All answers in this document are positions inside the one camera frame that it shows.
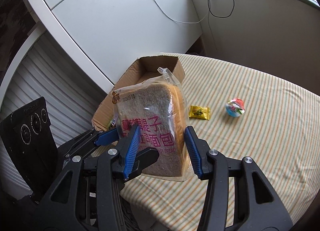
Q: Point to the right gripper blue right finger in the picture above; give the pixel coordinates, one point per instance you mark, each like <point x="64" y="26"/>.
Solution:
<point x="197" y="150"/>

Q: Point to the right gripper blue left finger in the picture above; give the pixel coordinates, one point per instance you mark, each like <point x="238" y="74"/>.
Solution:
<point x="129" y="150"/>

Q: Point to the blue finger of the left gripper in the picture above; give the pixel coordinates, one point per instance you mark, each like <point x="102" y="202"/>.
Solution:
<point x="105" y="138"/>
<point x="144" y="159"/>

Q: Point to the packaged sliced bread loaf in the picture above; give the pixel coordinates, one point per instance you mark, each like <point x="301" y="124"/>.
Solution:
<point x="158" y="105"/>

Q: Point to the light green candy packet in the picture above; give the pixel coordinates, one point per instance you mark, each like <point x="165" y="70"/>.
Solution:
<point x="112" y="124"/>

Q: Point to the yellow candy packet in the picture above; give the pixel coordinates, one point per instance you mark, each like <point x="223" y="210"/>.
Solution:
<point x="199" y="112"/>

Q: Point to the blue jelly cup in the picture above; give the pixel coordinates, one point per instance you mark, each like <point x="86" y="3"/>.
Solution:
<point x="235" y="107"/>

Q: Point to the striped tablecloth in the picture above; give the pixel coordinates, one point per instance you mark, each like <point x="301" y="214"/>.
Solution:
<point x="279" y="130"/>

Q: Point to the white cabinet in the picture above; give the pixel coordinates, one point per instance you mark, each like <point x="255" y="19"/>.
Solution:
<point x="103" y="37"/>

